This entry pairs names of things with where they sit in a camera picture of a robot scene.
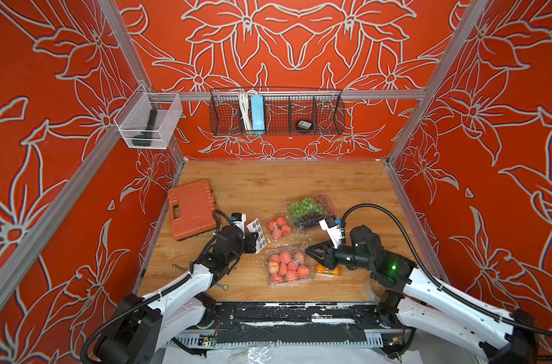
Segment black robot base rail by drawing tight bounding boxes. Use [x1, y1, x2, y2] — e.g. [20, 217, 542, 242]
[171, 302, 403, 350]

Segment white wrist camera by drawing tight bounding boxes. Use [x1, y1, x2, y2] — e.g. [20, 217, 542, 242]
[230, 212, 247, 234]
[319, 215, 346, 248]

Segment clear box of grapes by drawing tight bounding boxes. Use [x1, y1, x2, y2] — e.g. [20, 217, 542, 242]
[285, 193, 337, 231]

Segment clear box of oranges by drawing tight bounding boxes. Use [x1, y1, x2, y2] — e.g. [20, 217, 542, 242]
[315, 264, 341, 278]

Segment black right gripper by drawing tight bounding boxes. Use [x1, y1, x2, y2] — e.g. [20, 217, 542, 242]
[306, 238, 376, 271]

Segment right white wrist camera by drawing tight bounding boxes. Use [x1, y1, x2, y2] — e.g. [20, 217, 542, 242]
[319, 215, 346, 248]

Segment white cable bundle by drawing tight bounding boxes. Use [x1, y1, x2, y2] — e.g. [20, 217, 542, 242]
[237, 90, 253, 133]

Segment clear box large peaches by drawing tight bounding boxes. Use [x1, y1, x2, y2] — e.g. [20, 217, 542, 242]
[264, 247, 314, 287]

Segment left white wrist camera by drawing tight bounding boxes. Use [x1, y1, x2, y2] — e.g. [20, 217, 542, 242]
[230, 212, 247, 234]

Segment black tool in bin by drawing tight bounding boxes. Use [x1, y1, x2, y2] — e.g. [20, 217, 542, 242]
[132, 109, 158, 147]

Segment fruit sticker sheet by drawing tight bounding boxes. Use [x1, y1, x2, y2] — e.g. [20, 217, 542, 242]
[247, 218, 268, 254]

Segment light blue box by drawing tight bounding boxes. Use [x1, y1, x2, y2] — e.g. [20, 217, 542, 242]
[250, 94, 265, 133]

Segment clear acrylic wall bin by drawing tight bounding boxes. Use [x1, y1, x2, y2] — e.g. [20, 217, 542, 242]
[115, 84, 183, 150]

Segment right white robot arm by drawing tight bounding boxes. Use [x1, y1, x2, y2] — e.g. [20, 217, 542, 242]
[306, 212, 552, 363]

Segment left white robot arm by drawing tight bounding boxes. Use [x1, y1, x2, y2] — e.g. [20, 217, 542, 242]
[80, 213, 266, 363]

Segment black wire wall basket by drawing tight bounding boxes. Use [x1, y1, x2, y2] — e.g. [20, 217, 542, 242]
[209, 86, 346, 137]

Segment small black device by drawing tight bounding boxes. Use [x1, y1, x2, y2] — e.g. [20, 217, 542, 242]
[295, 120, 314, 133]

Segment orange plastic tool case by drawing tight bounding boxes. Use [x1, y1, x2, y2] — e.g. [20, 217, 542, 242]
[168, 179, 216, 241]

